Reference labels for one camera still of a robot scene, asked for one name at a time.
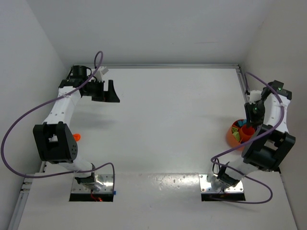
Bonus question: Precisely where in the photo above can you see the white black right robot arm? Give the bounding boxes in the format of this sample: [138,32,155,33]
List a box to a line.
[217,80,295,187]

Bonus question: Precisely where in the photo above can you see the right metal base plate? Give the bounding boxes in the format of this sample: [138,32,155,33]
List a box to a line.
[199,174,244,195]

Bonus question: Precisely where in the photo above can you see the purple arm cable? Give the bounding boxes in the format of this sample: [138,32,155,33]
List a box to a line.
[211,70,287,204]
[0,50,115,192]

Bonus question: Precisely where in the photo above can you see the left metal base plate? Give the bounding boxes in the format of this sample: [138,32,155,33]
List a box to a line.
[71,173,114,194]

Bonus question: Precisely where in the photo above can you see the metal base plate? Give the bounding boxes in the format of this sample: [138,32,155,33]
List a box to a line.
[71,173,114,194]
[199,174,244,195]

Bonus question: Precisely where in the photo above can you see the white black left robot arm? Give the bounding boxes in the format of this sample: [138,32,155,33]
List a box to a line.
[33,65,120,188]

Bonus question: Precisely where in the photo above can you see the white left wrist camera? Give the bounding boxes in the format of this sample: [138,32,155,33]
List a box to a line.
[94,67,108,81]

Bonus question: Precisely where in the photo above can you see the large teal lego brick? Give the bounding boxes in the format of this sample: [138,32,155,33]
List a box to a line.
[236,119,247,127]

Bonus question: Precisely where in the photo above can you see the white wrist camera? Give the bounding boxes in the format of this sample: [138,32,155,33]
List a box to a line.
[245,90,261,104]
[94,67,108,81]

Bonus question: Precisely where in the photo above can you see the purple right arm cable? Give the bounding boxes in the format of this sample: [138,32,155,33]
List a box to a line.
[211,70,287,204]

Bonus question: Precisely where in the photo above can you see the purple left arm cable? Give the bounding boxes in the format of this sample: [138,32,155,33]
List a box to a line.
[0,50,115,192]

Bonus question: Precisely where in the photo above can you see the light green lego brick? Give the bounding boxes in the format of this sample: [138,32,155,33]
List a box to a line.
[231,126,240,142]

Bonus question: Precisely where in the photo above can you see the orange round lego piece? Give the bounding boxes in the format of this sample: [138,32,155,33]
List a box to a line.
[73,133,81,142]

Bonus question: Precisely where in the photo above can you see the orange divided round container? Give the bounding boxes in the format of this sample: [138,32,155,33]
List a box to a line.
[226,119,256,148]

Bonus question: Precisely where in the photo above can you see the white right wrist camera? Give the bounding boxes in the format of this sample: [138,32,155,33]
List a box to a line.
[245,90,261,104]

